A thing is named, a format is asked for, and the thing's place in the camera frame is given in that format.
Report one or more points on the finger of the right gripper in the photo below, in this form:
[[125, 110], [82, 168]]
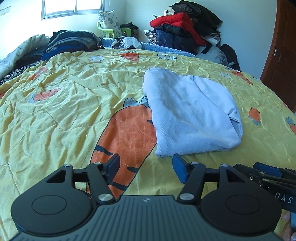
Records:
[[257, 176], [275, 171]]

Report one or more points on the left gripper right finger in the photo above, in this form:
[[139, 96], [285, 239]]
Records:
[[192, 176]]

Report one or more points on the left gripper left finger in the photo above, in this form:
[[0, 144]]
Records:
[[100, 175]]

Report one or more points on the lavender long-sleeve top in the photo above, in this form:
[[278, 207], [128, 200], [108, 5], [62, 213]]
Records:
[[191, 114]]

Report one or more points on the folded dark clothes stack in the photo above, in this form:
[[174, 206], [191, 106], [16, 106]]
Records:
[[71, 41]]

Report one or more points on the dark clothes pile on chair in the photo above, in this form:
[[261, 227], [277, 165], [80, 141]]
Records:
[[205, 23]]

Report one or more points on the person's right hand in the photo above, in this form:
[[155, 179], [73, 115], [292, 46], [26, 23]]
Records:
[[287, 234]]

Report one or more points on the yellow cartoon quilt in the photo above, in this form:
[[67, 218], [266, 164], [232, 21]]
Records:
[[82, 107]]

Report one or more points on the brown wooden door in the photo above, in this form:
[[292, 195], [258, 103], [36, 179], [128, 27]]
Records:
[[279, 71]]

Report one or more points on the black backpack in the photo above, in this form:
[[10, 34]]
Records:
[[231, 57]]

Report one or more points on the white plastic bag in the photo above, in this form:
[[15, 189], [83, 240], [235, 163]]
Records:
[[126, 43]]

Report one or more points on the grey patterned blanket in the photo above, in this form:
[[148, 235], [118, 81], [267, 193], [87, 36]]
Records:
[[26, 55]]

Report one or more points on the green plastic stool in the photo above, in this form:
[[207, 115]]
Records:
[[109, 33]]

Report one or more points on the floral white pillow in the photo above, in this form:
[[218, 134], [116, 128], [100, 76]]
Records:
[[109, 20]]

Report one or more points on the red puffer jacket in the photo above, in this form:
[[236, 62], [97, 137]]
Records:
[[181, 20]]

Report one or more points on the window with grey frame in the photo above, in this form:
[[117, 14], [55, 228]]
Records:
[[61, 8]]

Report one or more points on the white wall switch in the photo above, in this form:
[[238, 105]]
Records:
[[5, 11]]

